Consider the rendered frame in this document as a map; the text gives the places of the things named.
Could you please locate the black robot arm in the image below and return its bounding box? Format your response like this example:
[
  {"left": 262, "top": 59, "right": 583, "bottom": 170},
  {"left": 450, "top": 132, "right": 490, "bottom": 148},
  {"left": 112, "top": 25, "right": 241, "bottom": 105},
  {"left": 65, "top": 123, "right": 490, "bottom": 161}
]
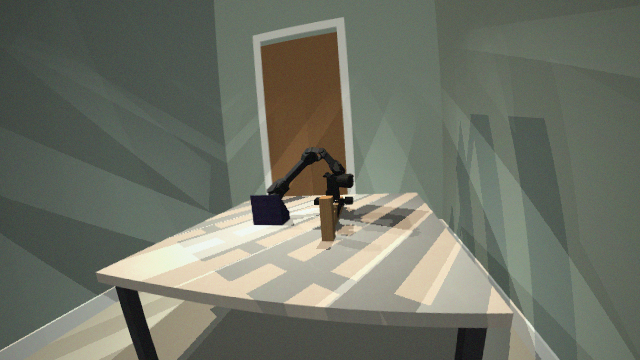
[{"left": 266, "top": 147, "right": 354, "bottom": 199}]

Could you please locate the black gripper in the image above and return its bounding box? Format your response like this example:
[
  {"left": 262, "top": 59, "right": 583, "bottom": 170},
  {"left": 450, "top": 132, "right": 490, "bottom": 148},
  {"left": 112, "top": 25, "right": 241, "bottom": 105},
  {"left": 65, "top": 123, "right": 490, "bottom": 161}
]
[{"left": 314, "top": 187, "right": 354, "bottom": 218}]

